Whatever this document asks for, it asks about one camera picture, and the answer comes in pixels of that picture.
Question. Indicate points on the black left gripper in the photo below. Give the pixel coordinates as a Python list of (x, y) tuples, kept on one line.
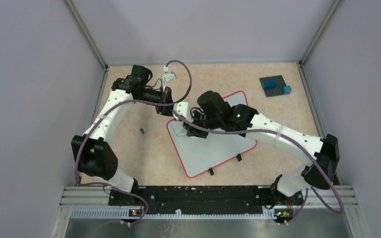
[(166, 95)]

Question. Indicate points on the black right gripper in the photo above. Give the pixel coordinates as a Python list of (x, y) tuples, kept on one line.
[(193, 131)]

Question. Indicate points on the pink framed whiteboard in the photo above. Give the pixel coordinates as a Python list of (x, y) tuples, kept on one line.
[(199, 155)]

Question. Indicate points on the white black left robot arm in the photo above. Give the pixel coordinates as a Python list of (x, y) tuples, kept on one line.
[(92, 152)]

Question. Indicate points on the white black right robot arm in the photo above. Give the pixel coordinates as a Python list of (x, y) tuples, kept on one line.
[(319, 155)]

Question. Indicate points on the black whiteboard clip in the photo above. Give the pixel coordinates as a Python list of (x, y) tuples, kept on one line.
[(238, 157), (211, 172)]

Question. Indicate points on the dark blue lego brick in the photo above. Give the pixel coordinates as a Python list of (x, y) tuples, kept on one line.
[(269, 85)]

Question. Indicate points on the grey lego baseplate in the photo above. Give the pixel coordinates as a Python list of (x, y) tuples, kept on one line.
[(275, 91)]

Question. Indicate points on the light blue lego brick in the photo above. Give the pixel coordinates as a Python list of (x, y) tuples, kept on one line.
[(287, 89)]

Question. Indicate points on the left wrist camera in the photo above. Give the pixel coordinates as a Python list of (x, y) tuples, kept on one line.
[(167, 78)]

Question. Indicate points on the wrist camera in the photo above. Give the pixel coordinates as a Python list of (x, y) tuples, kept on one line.
[(167, 78), (182, 109)]

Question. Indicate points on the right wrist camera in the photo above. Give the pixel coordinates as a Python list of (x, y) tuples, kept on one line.
[(182, 109)]

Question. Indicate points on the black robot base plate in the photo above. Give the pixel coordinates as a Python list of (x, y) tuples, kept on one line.
[(204, 200)]

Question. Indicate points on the white toothed cable duct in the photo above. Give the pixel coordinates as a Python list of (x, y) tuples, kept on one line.
[(126, 214)]

